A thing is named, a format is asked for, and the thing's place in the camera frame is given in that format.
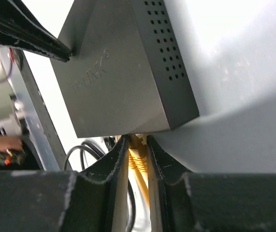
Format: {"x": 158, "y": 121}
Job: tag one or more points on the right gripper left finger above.
{"x": 96, "y": 198}

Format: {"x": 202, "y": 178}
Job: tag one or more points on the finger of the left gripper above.
{"x": 20, "y": 29}

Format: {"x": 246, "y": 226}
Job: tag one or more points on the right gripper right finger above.
{"x": 170, "y": 204}

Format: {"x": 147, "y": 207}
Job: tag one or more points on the black network switch box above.
{"x": 126, "y": 74}

